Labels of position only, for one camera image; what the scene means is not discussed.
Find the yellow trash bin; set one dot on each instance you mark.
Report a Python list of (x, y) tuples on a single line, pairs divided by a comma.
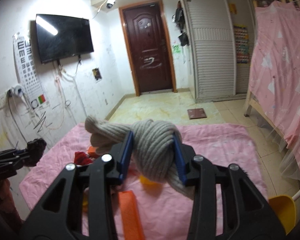
[(285, 209)]

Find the black wall television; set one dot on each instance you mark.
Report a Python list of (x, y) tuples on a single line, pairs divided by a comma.
[(59, 37)]

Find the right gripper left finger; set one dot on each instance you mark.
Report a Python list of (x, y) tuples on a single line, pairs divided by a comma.
[(121, 155)]

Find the orange rectangular box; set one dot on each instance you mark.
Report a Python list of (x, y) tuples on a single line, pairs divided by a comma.
[(131, 223)]

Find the colourful wall chart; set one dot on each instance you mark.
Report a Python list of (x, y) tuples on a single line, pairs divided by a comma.
[(242, 44)]

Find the brown floor scale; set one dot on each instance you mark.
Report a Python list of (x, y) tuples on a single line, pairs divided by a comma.
[(196, 113)]

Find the dark red sock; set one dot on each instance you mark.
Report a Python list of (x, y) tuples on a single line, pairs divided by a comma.
[(34, 151)]

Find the wooden bed frame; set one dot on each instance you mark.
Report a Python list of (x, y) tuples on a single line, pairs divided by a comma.
[(261, 114)]

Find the black hanging bags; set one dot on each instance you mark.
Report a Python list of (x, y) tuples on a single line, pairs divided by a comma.
[(179, 20)]

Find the pink bed curtain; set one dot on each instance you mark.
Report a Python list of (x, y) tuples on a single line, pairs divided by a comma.
[(282, 79)]

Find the pink bed sheet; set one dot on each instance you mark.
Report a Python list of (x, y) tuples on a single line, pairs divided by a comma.
[(164, 212)]

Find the white louvered wardrobe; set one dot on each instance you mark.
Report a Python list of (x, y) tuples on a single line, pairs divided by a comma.
[(214, 74)]

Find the white security camera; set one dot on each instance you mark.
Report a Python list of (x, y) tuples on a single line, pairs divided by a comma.
[(110, 3)]

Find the grey knitted sock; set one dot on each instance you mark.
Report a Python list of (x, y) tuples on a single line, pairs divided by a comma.
[(152, 150)]

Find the yellow plastic piece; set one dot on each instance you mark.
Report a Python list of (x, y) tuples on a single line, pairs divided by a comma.
[(148, 183)]

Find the dark brown door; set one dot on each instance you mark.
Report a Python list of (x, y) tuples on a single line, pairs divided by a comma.
[(148, 46)]

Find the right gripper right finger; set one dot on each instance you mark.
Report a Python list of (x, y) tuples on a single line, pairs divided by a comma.
[(183, 156)]

